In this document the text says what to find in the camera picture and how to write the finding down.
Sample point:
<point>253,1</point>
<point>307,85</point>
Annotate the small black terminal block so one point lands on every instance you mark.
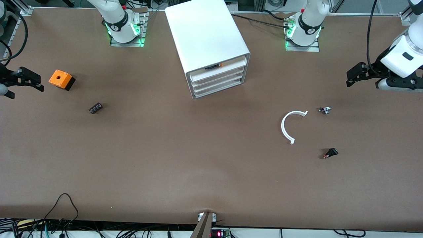
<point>96,108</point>

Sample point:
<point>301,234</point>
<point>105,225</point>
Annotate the white drawer cabinet shell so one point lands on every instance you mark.
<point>205,33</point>

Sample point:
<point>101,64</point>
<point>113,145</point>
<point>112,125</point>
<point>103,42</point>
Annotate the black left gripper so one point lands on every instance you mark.
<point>377,69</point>

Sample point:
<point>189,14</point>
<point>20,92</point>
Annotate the aluminium frame corner profile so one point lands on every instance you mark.
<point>404,18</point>

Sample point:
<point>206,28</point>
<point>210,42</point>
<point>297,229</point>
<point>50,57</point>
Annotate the white uppermost cabinet drawer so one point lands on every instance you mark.
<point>218,73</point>

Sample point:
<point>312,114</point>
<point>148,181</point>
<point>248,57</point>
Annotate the small red digit display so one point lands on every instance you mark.
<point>219,234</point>

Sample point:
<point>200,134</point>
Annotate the brown camera support beam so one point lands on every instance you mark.
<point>203,228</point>

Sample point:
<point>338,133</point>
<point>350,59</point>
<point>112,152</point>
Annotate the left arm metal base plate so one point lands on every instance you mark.
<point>302,48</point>

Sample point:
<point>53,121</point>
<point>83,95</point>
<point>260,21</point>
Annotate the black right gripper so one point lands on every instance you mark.
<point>4,76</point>

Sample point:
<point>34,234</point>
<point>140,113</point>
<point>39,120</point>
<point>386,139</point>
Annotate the white middle cabinet drawer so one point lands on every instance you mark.
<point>218,79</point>

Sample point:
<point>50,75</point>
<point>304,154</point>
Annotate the orange button enclosure box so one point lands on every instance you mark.
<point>59,78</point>

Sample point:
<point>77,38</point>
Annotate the white lowest cabinet drawer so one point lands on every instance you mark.
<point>218,86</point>

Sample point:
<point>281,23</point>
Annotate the white curved plastic strip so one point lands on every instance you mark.
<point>283,127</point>

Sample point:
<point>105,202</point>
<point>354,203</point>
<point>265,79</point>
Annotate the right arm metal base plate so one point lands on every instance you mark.
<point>143,29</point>

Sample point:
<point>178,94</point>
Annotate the aluminium frame rail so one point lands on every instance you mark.
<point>18,23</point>

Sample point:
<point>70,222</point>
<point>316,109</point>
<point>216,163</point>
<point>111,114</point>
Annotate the small black rocker switch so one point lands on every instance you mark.
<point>331,152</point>

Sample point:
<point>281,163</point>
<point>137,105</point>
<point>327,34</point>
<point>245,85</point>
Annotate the small black orange switch part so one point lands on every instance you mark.
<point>211,67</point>

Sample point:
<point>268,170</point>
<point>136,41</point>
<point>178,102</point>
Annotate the small silver toggle switch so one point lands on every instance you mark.
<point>325,110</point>

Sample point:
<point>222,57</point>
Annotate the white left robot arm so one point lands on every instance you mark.
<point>307,29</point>

